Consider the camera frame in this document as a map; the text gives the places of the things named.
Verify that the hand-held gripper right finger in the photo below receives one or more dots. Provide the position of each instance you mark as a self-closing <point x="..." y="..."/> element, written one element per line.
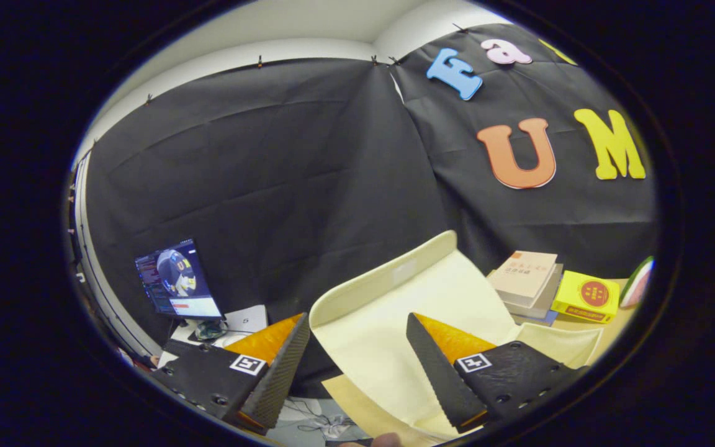
<point x="438" y="379"/>

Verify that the blue book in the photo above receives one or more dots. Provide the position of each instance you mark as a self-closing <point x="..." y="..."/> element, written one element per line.
<point x="534" y="320"/>

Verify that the watermelon slice plush toy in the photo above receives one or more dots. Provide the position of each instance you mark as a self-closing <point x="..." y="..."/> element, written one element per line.
<point x="640" y="285"/>

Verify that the white paper sheet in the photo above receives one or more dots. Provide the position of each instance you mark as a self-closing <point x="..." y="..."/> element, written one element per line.
<point x="246" y="320"/>

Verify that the grey book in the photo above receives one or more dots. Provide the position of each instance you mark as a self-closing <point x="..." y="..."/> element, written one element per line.
<point x="553" y="301"/>

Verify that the yellow book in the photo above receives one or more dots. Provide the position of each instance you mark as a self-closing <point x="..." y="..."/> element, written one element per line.
<point x="587" y="295"/>

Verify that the computer monitor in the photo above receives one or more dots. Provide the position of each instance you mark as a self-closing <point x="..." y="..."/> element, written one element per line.
<point x="177" y="279"/>

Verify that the cream storage box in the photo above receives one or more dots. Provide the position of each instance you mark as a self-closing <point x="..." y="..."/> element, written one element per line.
<point x="382" y="335"/>

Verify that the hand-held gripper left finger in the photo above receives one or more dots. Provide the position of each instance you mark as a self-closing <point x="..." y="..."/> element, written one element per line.
<point x="277" y="379"/>

